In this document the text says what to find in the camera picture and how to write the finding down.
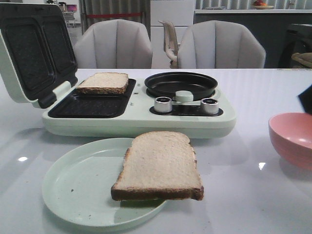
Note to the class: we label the dark counter with white top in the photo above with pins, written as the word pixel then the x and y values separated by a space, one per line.
pixel 268 26

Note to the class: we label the black appliance at right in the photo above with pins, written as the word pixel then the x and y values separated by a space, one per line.
pixel 298 39

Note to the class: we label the white cabinet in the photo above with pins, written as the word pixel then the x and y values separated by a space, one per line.
pixel 180 13

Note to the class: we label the left grey upholstered chair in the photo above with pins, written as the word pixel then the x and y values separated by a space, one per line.
pixel 116 44

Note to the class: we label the right grey upholstered chair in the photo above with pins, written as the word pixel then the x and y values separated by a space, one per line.
pixel 219 44

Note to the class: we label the mint green round plate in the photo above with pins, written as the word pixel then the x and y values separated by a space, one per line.
pixel 77 189

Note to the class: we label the right silver control knob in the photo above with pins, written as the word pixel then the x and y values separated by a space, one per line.
pixel 209 106

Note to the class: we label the mint green breakfast maker base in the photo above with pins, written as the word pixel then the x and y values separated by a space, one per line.
pixel 131 114

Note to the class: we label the beige office chair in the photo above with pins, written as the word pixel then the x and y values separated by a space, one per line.
pixel 170 43

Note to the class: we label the left silver control knob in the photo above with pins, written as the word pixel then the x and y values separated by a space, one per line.
pixel 163 104

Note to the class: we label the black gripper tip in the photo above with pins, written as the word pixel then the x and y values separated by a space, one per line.
pixel 305 99

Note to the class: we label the bread slice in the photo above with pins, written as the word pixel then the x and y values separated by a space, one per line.
pixel 104 83
pixel 161 165

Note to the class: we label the background desk with monitor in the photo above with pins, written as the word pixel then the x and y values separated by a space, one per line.
pixel 71 13

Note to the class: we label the black round frying pan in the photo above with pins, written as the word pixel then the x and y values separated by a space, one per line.
pixel 168 83

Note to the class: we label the beige cushion at right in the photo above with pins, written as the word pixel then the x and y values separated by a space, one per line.
pixel 303 59

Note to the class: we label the grey upholstered chair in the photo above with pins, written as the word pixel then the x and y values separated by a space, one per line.
pixel 116 44
pixel 219 44

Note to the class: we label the silver control knob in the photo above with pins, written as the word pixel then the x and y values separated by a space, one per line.
pixel 163 104
pixel 209 106

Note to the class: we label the pink bowl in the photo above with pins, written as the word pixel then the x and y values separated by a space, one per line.
pixel 291 136

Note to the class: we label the fruit plate on counter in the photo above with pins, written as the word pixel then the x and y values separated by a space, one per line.
pixel 261 5

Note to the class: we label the red barrier tape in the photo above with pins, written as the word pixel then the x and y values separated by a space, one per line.
pixel 118 15

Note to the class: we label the mint green hinged lid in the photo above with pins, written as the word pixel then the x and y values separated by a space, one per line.
pixel 36 53

